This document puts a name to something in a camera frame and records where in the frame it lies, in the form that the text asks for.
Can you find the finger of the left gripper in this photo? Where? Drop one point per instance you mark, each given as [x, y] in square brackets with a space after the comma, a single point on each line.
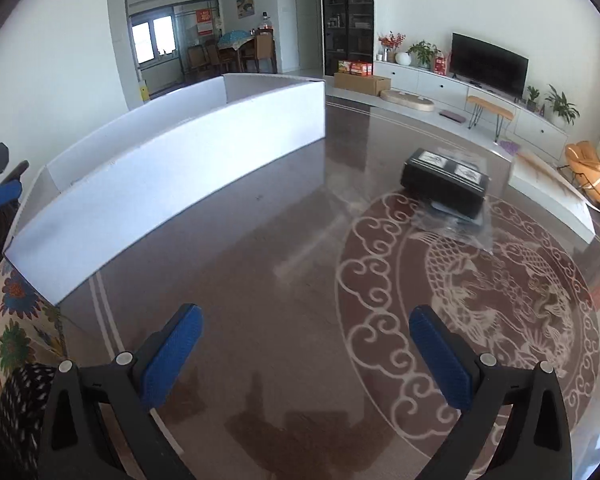
[10, 191]
[17, 172]

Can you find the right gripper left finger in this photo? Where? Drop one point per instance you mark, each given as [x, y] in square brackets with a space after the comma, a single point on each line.
[75, 443]

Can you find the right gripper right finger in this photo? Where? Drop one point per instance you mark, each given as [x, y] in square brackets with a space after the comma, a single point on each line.
[535, 443]

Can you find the large white open box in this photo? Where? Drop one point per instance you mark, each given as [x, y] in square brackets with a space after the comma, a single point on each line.
[128, 177]

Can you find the floral cushion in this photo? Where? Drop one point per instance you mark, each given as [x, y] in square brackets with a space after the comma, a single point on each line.
[32, 338]

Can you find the clear plastic bag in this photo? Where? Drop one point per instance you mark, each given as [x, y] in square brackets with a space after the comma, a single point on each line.
[448, 222]

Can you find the black rectangular box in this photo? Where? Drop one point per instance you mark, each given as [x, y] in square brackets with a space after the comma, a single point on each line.
[443, 180]

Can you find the far dining table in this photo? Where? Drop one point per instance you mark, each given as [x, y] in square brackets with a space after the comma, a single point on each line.
[238, 48]

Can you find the orange lounge chair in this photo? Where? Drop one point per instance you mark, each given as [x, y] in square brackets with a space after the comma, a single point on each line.
[584, 163]

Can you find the purple floor mat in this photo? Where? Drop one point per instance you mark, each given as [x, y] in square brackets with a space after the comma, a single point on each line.
[511, 148]

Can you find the white tv cabinet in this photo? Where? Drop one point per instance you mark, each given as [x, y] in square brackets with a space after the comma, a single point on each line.
[527, 129]

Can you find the wooden bench hairpin legs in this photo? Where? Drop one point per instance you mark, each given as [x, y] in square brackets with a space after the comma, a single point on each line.
[503, 117]

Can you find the green potted plant right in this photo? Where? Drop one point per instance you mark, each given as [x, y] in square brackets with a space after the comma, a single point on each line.
[562, 109]

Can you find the small potted plant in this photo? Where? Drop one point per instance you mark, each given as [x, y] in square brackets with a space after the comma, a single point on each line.
[532, 100]

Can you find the round beige floor mat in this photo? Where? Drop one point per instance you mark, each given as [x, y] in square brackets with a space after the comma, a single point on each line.
[408, 100]

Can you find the black flat television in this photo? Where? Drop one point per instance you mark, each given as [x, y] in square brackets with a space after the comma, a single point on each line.
[489, 65]

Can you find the cardboard box on floor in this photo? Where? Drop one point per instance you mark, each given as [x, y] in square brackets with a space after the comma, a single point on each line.
[369, 85]

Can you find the red gift box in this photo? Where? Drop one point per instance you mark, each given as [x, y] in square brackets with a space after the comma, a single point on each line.
[440, 65]

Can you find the black glass display cabinet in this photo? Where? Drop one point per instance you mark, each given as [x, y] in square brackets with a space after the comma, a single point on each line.
[348, 32]

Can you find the green plant left of tv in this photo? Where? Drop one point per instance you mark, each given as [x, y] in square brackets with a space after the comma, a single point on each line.
[425, 53]

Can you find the round white vase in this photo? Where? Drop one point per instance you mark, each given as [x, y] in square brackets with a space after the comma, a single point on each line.
[403, 59]

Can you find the red flower bouquet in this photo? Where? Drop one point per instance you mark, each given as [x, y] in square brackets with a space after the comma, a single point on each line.
[390, 45]

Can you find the framed wall painting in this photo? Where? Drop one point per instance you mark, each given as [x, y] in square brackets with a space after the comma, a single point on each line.
[245, 8]

